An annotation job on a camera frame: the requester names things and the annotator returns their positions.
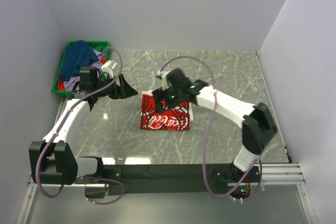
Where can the green plastic crate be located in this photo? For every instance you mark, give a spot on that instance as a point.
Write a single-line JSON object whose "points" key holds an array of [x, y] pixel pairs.
{"points": [[91, 43]]}

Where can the orange t-shirt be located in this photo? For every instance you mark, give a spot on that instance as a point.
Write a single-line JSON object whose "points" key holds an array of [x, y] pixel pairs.
{"points": [[60, 85]]}

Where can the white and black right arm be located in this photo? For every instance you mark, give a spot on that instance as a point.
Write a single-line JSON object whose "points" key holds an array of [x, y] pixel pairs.
{"points": [[256, 122]]}

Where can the green t-shirt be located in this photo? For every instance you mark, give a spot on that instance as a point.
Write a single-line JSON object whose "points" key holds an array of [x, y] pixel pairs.
{"points": [[100, 48]]}

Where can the navy blue t-shirt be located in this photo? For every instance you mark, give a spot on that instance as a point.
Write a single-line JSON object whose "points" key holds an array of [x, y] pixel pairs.
{"points": [[77, 55]]}

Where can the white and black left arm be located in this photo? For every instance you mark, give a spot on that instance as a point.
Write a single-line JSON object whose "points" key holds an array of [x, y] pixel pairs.
{"points": [[51, 159]]}

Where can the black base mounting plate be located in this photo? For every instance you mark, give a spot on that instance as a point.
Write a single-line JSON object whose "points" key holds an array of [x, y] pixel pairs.
{"points": [[174, 178]]}

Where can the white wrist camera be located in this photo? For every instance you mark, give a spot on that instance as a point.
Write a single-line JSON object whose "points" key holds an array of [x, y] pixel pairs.
{"points": [[161, 74], [108, 68]]}

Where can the aluminium frame rail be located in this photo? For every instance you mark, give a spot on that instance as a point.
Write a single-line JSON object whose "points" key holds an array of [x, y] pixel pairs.
{"points": [[112, 131]]}

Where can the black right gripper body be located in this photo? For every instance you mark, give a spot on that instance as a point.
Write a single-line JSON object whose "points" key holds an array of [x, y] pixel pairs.
{"points": [[173, 99]]}

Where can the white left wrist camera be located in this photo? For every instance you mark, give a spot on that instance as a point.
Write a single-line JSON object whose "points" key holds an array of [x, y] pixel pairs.
{"points": [[108, 68]]}

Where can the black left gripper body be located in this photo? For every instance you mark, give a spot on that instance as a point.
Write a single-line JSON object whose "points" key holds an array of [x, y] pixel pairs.
{"points": [[112, 91]]}

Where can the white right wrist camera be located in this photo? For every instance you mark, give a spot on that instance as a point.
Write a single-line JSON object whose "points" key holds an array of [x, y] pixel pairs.
{"points": [[161, 74]]}

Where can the white t-shirt with red print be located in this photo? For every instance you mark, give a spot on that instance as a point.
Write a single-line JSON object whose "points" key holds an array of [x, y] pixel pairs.
{"points": [[176, 119]]}

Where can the lavender t-shirt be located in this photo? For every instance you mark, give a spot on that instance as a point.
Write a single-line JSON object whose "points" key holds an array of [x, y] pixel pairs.
{"points": [[97, 64]]}

